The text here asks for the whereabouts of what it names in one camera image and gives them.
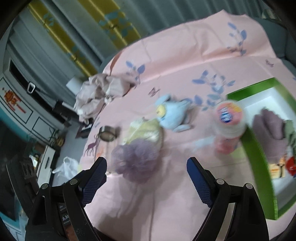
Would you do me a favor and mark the yellow tissue pack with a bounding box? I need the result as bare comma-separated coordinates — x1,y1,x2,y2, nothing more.
268,157,285,179

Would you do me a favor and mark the purple towel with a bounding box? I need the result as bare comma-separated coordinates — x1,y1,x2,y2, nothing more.
252,108,288,163

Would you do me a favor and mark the green knitted cloth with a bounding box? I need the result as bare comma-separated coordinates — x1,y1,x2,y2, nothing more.
285,120,296,157

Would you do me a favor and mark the white plastic bag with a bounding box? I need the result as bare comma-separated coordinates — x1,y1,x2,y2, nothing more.
52,157,79,186

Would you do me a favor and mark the clear glass bottle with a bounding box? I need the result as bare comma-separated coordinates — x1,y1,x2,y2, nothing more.
95,126,119,160

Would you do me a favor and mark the purple fluffy slipper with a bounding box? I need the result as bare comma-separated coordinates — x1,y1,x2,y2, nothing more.
111,138,159,184

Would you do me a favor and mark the pink floral tablecloth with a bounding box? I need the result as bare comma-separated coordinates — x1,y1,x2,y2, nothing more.
80,11,295,240

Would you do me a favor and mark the pink snack jar white lid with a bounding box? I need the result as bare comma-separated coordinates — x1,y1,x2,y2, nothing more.
213,100,246,155

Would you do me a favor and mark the yellow white knitted hat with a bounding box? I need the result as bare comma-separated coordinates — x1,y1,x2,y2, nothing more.
122,118,164,150

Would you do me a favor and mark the green cardboard box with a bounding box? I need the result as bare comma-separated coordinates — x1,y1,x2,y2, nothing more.
227,78,295,220

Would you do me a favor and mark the light blue plush toy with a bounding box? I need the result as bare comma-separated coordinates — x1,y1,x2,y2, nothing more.
155,94,191,133

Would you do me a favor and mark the white cabinet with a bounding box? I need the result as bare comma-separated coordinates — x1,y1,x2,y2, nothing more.
1,58,64,185

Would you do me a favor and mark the crumpled beige cloth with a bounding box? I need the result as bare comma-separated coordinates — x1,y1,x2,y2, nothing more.
74,73,138,123

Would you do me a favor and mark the red white sock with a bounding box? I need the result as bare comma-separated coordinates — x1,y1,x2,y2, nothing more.
285,157,296,178

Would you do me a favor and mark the white paper roll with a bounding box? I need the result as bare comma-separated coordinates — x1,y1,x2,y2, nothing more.
66,77,83,95

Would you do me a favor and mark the teal curtain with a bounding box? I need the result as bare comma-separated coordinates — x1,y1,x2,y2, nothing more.
6,0,269,105

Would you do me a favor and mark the yellow patterned curtain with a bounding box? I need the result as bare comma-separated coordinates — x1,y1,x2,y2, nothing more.
28,1,140,76

